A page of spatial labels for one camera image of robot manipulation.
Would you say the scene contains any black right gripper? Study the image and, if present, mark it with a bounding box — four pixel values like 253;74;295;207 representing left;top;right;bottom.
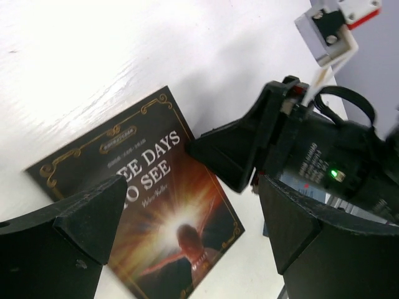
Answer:
185;76;398;224

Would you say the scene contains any Three Days to See book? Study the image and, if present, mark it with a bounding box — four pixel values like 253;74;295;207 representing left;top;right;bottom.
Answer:
27;87;244;298

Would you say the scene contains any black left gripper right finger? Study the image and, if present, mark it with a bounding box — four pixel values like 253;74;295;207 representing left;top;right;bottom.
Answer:
259;176;398;298

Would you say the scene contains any Nineteen Eighty-Four blue book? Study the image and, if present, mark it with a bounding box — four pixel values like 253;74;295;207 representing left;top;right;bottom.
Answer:
279;173;326;203

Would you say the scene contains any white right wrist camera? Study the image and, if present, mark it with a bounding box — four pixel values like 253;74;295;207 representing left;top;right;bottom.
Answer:
295;0;382;105

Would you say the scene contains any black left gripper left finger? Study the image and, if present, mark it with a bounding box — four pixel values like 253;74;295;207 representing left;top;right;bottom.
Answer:
1;175;127;298

